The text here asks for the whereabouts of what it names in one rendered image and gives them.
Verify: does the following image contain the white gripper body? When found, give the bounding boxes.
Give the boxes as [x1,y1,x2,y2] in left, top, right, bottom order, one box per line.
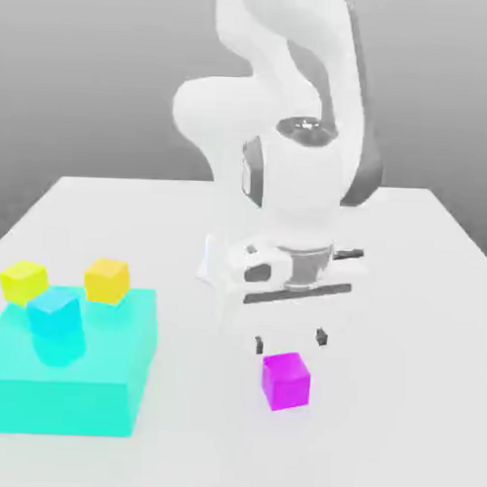
[219,278,365,335]

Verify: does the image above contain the small yellow cube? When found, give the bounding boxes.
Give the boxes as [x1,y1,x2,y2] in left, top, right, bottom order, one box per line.
[0,259,51,308]

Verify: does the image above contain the small magenta cube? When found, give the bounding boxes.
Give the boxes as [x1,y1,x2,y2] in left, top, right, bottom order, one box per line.
[260,349,313,414]

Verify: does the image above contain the small orange cube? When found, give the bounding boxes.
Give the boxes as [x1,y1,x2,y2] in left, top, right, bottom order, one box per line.
[82,256,131,307]

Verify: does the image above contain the large turquoise box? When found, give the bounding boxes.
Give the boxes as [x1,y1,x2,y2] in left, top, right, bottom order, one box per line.
[0,283,161,440]

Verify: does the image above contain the small cyan cube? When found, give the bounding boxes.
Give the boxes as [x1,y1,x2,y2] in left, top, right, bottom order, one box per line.
[25,289,85,341]

